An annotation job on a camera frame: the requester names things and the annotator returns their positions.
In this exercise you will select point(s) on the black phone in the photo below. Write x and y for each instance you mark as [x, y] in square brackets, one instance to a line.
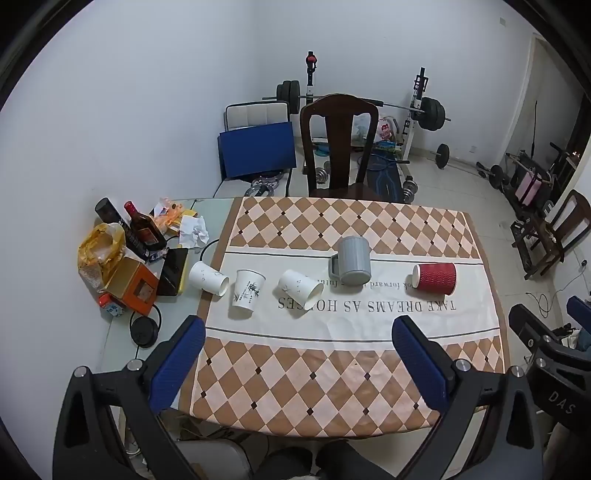
[173, 272]

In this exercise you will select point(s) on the grey ribbed mug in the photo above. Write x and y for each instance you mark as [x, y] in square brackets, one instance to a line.
[353, 258]

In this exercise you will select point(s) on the white padded chair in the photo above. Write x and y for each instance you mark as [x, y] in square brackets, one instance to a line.
[254, 113]

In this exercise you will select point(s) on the orange cardboard box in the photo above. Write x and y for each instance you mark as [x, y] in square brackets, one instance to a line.
[134, 284]

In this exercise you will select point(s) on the dark cylindrical tube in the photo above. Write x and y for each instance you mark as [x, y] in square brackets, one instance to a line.
[108, 210]

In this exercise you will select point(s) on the crumpled white tissue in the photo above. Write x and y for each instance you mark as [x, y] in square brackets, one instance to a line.
[194, 230]

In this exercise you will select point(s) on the black dumbbell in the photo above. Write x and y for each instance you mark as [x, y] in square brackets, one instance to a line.
[495, 175]

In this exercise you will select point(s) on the checkered tablecloth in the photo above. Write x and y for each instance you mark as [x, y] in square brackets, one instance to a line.
[323, 369]

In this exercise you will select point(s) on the blue board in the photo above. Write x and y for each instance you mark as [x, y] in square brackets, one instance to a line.
[256, 150]

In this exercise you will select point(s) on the white barbell rack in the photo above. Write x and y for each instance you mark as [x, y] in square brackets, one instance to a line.
[418, 92]

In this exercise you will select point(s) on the dark blue exercise mat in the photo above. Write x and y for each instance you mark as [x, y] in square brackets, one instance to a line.
[385, 177]

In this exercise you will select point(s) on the pink cushion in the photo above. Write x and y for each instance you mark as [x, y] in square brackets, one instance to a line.
[530, 187]

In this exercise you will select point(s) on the dark glass bottle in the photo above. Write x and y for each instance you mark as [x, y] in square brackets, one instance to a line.
[145, 230]

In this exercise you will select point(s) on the brown wooden chair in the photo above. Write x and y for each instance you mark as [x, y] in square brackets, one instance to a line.
[561, 230]

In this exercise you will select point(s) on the black exercise machine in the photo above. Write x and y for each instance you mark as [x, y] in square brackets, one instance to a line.
[521, 166]

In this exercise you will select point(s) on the orange snack packet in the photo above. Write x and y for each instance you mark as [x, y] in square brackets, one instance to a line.
[173, 217]

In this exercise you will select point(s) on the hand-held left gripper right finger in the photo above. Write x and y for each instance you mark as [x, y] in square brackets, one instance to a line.
[418, 364]

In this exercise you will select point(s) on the grey stool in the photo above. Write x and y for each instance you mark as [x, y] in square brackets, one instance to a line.
[212, 459]

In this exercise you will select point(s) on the short barbell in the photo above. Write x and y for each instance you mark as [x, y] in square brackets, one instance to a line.
[442, 155]

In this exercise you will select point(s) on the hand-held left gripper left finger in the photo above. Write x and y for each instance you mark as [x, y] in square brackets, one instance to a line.
[178, 364]

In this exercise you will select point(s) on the white plant print paper cup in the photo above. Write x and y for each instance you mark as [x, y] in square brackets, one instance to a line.
[247, 295]

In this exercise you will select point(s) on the white plastic bag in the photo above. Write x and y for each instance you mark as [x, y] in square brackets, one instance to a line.
[362, 125]

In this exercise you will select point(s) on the long barbell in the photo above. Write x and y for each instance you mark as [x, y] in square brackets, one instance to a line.
[434, 113]

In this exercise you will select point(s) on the dark wooden chair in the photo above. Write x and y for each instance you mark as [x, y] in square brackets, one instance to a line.
[339, 152]

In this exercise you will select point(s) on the yellow plastic bag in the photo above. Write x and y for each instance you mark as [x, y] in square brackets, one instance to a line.
[99, 249]

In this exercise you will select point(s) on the chrome dumbbell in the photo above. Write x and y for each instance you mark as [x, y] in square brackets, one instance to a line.
[319, 174]
[408, 188]

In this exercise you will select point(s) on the red ribbed paper cup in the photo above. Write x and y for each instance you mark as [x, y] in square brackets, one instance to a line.
[436, 277]

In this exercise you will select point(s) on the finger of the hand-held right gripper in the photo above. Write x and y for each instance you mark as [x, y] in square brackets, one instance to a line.
[579, 310]
[524, 321]

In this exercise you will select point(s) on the chrome weight plates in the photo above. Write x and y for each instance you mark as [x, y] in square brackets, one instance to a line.
[265, 183]

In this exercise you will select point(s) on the plain white paper cup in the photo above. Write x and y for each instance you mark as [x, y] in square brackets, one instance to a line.
[298, 286]
[205, 277]

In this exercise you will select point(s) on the pink plastic bag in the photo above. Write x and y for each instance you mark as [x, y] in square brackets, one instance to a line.
[385, 130]

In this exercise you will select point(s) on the small blue red box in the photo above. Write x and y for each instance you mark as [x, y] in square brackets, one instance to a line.
[111, 307]

